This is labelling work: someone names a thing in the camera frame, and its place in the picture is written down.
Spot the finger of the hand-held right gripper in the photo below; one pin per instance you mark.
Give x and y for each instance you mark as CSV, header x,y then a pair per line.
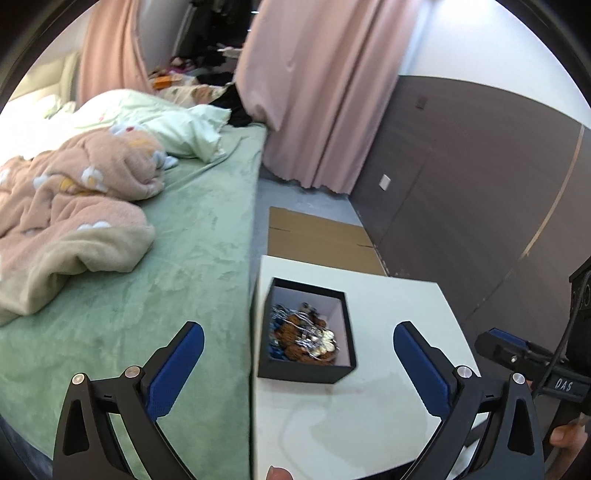
x,y
501,348

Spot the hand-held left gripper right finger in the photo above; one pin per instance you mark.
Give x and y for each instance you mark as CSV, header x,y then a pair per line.
x,y
422,369

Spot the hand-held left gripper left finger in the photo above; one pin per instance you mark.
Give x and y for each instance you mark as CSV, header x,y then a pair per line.
x,y
175,369

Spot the black jewelry box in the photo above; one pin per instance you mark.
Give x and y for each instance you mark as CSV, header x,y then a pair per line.
x,y
304,371

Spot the person's right hand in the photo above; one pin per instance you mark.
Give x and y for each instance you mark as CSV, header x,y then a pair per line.
x,y
569,434

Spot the person's left hand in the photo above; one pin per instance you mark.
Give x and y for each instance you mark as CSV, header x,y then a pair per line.
x,y
280,474

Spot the bed with green sheet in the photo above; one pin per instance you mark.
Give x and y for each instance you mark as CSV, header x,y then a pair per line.
x,y
184,277

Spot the flat brown cardboard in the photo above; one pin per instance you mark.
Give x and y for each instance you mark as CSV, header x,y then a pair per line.
x,y
318,240

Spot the pink floral blanket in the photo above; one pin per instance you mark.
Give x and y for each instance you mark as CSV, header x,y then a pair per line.
x,y
69,221

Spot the light green pillow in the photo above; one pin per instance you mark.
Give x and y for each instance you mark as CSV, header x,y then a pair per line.
x,y
194,129

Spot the black clothes pile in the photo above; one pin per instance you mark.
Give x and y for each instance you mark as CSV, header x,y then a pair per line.
x,y
231,104

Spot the floral pillow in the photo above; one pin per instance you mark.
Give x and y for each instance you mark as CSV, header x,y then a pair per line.
x,y
194,94

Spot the orange box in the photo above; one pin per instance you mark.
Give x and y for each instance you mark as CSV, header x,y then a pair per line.
x,y
162,82

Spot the white pillow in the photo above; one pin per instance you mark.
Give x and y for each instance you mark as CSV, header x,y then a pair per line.
x,y
51,106

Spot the wide pink curtain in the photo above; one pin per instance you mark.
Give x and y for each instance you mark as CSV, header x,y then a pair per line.
x,y
323,92

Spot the beige headboard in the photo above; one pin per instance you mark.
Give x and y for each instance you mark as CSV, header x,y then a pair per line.
x,y
46,74

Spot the narrow pink curtain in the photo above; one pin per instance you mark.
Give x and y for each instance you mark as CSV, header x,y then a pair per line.
x,y
111,46

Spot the white wall socket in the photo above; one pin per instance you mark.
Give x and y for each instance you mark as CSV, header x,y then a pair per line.
x,y
384,182

